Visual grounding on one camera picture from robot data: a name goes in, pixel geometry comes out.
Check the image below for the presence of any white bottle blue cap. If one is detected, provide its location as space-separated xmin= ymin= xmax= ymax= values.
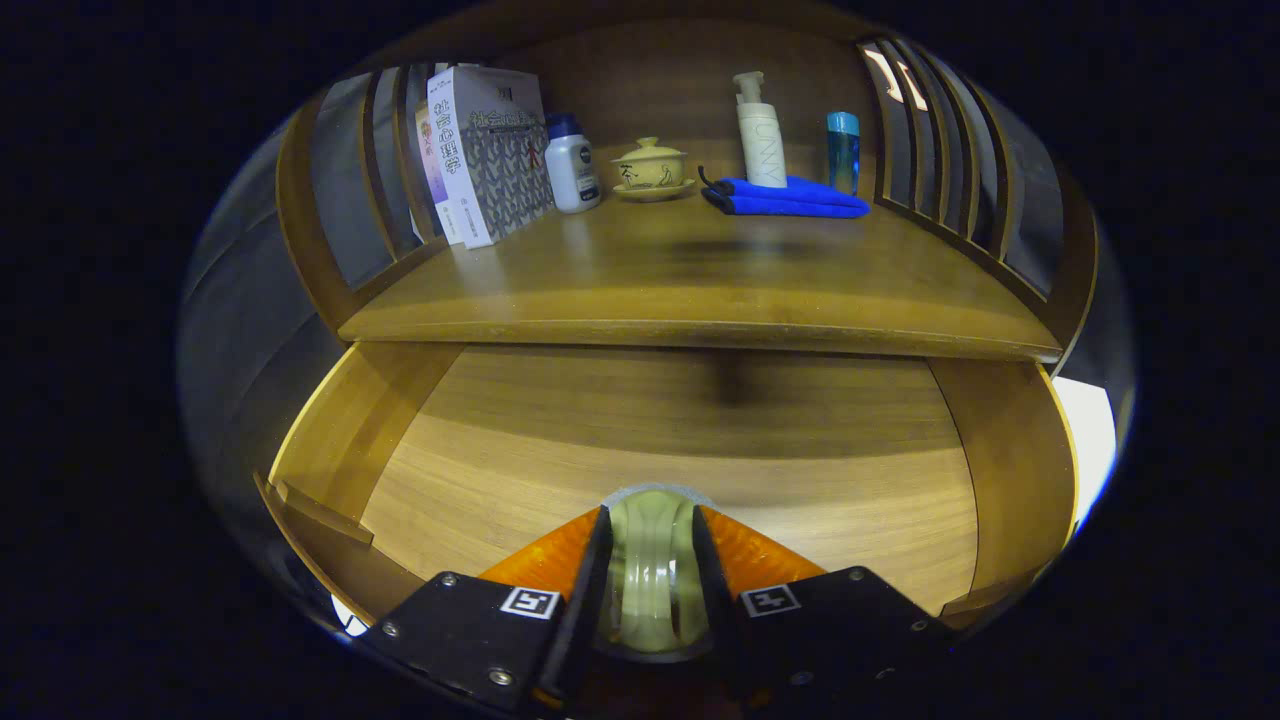
xmin=545 ymin=113 xmax=603 ymax=214

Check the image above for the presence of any wooden drawer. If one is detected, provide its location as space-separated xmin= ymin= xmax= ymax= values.
xmin=253 ymin=340 xmax=1081 ymax=641

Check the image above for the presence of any wooden cabinet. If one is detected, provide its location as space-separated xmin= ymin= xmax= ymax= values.
xmin=275 ymin=0 xmax=1101 ymax=376

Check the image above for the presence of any blue transparent bottle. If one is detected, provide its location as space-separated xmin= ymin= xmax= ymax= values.
xmin=826 ymin=111 xmax=862 ymax=196

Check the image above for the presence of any thin purple book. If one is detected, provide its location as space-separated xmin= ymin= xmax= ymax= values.
xmin=415 ymin=98 xmax=466 ymax=244

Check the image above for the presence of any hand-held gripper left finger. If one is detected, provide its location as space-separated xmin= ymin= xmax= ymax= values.
xmin=360 ymin=505 xmax=614 ymax=713

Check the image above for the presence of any green handled scrubbing sponge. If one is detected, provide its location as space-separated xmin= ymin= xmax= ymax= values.
xmin=597 ymin=483 xmax=716 ymax=663

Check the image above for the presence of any white pump bottle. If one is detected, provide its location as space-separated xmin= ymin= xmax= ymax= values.
xmin=733 ymin=71 xmax=789 ymax=189

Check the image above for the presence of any wooden countertop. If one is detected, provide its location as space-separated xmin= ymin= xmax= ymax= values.
xmin=338 ymin=180 xmax=1063 ymax=363

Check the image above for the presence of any thick white book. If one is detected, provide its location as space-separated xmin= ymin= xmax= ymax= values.
xmin=427 ymin=65 xmax=557 ymax=250

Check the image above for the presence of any blue folded cloth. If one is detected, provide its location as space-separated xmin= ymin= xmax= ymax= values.
xmin=697 ymin=165 xmax=871 ymax=219

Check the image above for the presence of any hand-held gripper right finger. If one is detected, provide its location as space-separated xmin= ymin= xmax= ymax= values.
xmin=690 ymin=505 xmax=956 ymax=711

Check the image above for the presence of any yellow lidded tea cup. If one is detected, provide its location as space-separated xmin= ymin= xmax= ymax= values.
xmin=611 ymin=137 xmax=697 ymax=203

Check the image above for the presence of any white plastic drawer unit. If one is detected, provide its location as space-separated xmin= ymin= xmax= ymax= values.
xmin=1050 ymin=377 xmax=1116 ymax=501

